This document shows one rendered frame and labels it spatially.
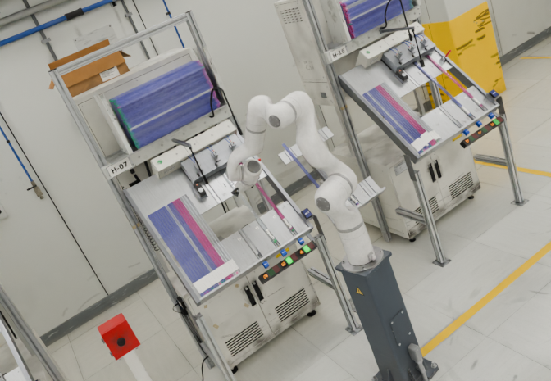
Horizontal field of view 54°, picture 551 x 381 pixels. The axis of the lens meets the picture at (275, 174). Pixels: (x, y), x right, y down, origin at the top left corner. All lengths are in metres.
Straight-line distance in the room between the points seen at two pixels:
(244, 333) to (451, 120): 1.73
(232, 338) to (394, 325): 1.01
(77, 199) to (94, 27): 1.28
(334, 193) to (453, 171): 1.76
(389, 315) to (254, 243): 0.74
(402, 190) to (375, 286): 1.24
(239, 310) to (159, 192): 0.80
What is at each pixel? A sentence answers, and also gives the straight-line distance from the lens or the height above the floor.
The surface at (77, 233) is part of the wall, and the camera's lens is 4.45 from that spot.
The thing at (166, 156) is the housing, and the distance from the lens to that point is 2.89.
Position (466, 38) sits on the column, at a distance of 5.48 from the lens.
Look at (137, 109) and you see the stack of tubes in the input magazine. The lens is 2.83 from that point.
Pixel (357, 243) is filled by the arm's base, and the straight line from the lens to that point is 2.36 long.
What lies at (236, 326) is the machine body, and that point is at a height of 0.28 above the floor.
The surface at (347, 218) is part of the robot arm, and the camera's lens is 2.28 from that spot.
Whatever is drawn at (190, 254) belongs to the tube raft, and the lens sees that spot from 2.72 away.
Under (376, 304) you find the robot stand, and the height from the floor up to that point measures 0.53.
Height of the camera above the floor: 2.03
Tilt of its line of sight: 21 degrees down
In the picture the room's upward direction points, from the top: 22 degrees counter-clockwise
